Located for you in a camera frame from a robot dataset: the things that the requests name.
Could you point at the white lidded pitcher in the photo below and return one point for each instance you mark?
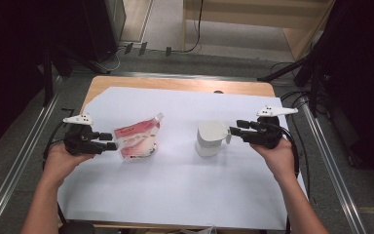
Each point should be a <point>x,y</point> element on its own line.
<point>211,136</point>

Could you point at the wooden table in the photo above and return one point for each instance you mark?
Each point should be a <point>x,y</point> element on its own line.
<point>240,86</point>

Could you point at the person's right hand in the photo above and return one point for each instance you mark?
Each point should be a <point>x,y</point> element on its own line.
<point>279,159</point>

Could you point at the dark table grommet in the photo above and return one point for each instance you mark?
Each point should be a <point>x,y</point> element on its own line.
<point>218,92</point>

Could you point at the black cabinet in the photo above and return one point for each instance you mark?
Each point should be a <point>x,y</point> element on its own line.
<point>100,29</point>

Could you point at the person's left hand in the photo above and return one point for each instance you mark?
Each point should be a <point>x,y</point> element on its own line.
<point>61,162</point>

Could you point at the black curtain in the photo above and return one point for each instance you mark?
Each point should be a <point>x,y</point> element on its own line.
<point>370,97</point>
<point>9,65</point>

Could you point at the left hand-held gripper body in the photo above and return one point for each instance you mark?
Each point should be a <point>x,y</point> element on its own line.
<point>78,143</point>

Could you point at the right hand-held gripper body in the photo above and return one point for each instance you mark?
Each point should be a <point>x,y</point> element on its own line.
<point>266,136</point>

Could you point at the black metal stand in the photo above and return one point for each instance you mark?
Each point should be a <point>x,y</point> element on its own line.
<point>47,81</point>
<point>282,70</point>

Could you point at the red white spouted pouch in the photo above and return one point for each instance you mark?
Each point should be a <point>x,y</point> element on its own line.
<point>136,139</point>

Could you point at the metal floor rail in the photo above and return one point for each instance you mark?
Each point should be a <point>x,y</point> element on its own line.
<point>240,78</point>
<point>332,169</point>
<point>26,152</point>

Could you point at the black floor bracket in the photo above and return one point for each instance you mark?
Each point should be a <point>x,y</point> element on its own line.
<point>168,51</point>
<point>128,48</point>
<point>142,48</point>

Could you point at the white paper sheet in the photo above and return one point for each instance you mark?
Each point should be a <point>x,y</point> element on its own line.
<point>191,188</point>

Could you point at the light wooden bench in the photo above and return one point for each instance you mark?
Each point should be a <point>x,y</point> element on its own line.
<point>256,19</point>

